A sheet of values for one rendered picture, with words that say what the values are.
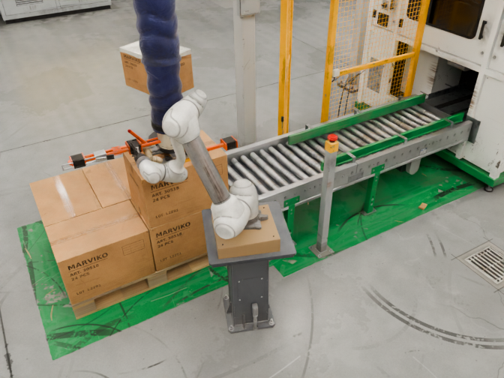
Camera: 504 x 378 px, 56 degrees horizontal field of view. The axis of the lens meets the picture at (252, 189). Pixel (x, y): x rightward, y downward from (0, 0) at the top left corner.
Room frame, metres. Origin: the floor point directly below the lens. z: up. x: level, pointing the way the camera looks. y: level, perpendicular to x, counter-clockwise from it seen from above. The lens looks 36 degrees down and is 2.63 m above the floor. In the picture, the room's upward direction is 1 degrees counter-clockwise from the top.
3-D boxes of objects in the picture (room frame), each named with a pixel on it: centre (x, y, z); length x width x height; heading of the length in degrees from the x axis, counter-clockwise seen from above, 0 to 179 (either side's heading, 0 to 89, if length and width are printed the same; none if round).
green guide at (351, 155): (3.45, -1.26, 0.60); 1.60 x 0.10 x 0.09; 120
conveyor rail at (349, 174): (3.22, -0.98, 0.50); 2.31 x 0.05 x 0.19; 120
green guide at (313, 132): (3.91, -0.99, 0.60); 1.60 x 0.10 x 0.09; 120
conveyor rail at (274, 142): (3.79, -0.65, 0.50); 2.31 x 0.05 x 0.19; 120
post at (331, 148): (2.78, -0.55, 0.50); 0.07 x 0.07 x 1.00; 30
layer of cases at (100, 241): (2.85, 0.94, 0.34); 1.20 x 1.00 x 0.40; 120
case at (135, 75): (4.59, 0.94, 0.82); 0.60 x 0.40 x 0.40; 50
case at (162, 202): (2.74, 0.52, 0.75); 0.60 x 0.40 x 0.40; 119
